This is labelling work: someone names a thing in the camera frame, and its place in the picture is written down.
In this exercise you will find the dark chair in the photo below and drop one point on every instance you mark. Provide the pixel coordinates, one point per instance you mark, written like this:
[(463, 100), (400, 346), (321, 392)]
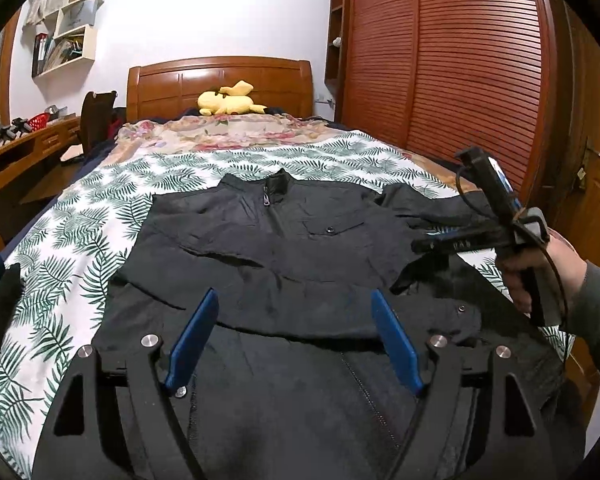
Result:
[(95, 120)]

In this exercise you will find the wooden door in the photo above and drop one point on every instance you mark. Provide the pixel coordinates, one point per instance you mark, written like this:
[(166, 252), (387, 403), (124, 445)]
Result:
[(590, 110)]

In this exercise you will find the black jacket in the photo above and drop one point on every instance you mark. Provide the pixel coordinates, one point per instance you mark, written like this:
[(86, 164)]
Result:
[(280, 270)]

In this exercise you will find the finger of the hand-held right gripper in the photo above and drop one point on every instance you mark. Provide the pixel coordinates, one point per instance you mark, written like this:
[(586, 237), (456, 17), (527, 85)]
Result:
[(460, 243), (490, 180)]

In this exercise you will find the person's right hand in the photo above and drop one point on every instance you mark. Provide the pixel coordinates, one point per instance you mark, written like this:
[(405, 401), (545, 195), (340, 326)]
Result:
[(570, 270)]

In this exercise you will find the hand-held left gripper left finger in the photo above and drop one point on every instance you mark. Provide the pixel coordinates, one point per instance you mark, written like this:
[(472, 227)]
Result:
[(195, 340)]

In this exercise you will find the green leaf print blanket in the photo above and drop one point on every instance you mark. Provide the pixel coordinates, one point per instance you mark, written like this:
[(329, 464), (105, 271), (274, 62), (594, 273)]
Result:
[(75, 240)]

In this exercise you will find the white wall shelf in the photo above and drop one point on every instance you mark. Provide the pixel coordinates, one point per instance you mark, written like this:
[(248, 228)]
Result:
[(65, 35)]

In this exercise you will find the red basket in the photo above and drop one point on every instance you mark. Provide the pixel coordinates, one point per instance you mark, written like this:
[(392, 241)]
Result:
[(37, 122)]

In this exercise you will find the black gadget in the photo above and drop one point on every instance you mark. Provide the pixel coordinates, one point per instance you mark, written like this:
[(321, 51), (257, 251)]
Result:
[(10, 130)]

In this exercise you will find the wooden desk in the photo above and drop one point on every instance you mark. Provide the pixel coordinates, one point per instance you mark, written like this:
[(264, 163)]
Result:
[(20, 160)]

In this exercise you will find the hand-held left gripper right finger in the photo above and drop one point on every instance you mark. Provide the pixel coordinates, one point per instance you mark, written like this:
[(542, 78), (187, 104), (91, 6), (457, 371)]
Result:
[(395, 340)]

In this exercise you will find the yellow plush toy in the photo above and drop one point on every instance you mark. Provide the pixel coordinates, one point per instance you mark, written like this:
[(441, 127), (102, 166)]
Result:
[(227, 100)]

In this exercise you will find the wooden slatted wardrobe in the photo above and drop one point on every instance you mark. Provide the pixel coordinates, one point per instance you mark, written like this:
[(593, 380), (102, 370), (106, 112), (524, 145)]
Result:
[(455, 60)]

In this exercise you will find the floral blanket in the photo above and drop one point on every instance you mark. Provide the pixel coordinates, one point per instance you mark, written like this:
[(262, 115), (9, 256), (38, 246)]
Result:
[(220, 132)]

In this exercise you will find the wooden bed headboard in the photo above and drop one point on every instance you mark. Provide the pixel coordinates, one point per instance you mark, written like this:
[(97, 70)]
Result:
[(180, 82)]

